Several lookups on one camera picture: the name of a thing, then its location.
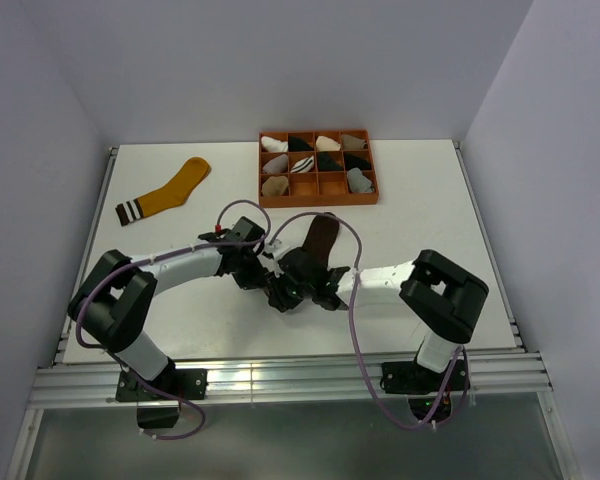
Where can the dark green rolled sock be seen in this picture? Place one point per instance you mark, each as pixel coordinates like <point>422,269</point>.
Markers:
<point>326,163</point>

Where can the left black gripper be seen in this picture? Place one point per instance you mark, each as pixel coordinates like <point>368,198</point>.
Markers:
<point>255,278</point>

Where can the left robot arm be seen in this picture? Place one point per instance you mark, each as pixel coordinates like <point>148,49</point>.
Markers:
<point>113,302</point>

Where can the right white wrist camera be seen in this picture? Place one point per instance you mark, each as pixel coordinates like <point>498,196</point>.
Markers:
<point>274,250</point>

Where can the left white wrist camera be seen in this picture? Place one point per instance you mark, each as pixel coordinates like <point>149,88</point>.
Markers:
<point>227,234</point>

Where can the beige rolled sock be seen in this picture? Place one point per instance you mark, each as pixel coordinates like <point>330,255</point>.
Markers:
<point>274,186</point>

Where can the black rolled sock top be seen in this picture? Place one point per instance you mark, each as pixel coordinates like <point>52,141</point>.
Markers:
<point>298,144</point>

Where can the cream rolled sock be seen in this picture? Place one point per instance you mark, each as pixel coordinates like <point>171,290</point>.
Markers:
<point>324,144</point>

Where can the mustard yellow sock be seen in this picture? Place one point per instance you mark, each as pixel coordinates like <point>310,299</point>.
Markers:
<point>174,193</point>

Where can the orange compartment tray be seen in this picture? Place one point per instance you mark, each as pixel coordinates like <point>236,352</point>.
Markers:
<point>315,188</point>

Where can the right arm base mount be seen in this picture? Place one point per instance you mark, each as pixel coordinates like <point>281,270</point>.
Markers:
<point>422,387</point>

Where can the white black striped rolled sock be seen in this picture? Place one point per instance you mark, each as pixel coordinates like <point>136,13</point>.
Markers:
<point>303,165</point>

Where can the aluminium frame rail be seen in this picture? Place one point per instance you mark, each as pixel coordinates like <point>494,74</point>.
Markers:
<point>284,380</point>

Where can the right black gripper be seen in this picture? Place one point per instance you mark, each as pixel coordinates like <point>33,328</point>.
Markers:
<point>277,296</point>

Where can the dark brown sock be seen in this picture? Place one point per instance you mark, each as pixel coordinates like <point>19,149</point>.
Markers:
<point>321,237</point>

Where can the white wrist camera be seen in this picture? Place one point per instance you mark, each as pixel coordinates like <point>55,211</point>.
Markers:
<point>274,250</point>
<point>227,234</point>

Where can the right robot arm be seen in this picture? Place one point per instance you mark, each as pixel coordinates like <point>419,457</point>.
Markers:
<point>443,295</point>

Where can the taupe rolled sock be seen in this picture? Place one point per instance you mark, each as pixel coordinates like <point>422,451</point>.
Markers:
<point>351,142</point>

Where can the black rolled sock right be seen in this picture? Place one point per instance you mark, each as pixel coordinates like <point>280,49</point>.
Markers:
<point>354,161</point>

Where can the grey rolled sock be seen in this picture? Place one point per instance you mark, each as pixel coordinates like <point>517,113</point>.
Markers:
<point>276,165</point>

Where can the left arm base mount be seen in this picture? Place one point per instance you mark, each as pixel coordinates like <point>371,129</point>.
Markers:
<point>160,403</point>

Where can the grey sock black stripes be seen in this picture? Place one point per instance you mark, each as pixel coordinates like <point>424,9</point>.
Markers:
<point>358,183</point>

